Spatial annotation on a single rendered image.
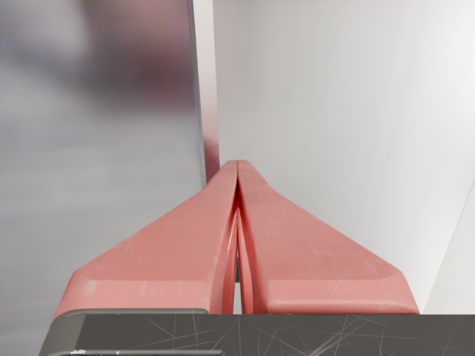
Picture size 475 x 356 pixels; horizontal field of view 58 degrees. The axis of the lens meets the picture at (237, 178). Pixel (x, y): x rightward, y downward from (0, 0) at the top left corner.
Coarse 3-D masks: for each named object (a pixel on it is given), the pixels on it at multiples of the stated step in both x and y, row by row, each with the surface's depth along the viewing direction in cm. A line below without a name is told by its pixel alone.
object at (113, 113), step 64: (0, 0) 11; (64, 0) 12; (128, 0) 12; (192, 0) 9; (0, 64) 12; (64, 64) 13; (128, 64) 13; (192, 64) 13; (0, 128) 13; (64, 128) 14; (128, 128) 14; (192, 128) 14; (0, 192) 15; (64, 192) 15; (128, 192) 16; (192, 192) 16; (0, 256) 16; (64, 256) 17; (0, 320) 18
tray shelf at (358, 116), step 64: (256, 0) 13; (320, 0) 13; (384, 0) 13; (448, 0) 14; (256, 64) 14; (320, 64) 14; (384, 64) 14; (448, 64) 15; (256, 128) 15; (320, 128) 16; (384, 128) 16; (448, 128) 16; (320, 192) 17; (384, 192) 18; (448, 192) 18; (384, 256) 20
